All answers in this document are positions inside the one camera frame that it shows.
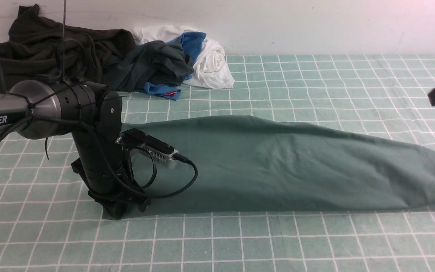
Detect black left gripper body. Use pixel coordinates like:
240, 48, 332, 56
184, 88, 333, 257
88, 183, 151, 220

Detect green long-sleeved shirt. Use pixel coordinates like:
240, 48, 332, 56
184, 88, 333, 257
122, 116, 435, 217

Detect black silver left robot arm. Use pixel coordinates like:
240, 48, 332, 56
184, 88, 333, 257
0, 80, 151, 219

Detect white crumpled shirt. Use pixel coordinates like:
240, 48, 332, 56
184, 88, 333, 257
133, 25, 235, 89

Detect green checkered table cloth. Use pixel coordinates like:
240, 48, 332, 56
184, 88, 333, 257
0, 54, 435, 272

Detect dark green crumpled garment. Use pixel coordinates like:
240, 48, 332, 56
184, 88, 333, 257
102, 41, 194, 92

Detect dark olive crumpled garment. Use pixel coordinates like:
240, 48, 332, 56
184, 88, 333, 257
0, 5, 135, 93

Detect blue crumpled garment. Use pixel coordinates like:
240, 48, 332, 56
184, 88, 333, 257
135, 31, 207, 100

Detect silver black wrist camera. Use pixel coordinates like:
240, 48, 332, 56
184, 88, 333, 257
116, 128, 179, 169

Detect black camera cable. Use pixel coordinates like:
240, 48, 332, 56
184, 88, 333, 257
0, 113, 199, 200

